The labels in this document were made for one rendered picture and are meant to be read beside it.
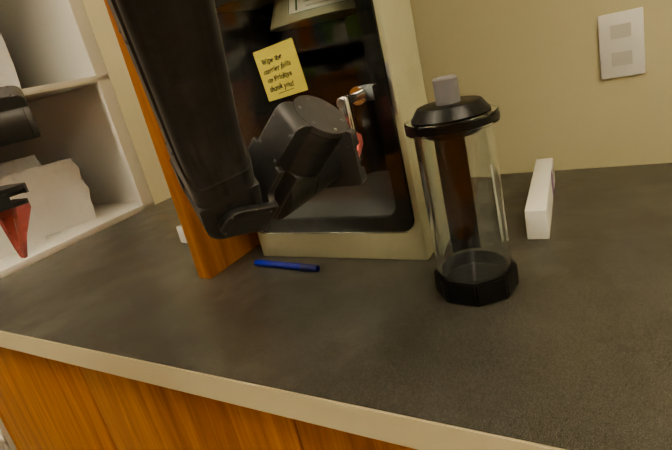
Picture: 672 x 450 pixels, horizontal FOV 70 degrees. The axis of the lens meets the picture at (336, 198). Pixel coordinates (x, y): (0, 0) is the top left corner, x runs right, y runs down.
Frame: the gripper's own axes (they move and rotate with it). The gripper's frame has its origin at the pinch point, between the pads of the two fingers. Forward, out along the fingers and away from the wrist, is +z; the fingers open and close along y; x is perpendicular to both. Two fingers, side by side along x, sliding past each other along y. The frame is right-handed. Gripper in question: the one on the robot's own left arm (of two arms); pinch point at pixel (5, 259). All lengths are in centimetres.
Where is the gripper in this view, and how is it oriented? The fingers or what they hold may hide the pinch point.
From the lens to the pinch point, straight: 79.2
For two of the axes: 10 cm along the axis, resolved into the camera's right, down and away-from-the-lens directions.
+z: 2.3, 9.3, 2.8
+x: -8.5, 0.5, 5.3
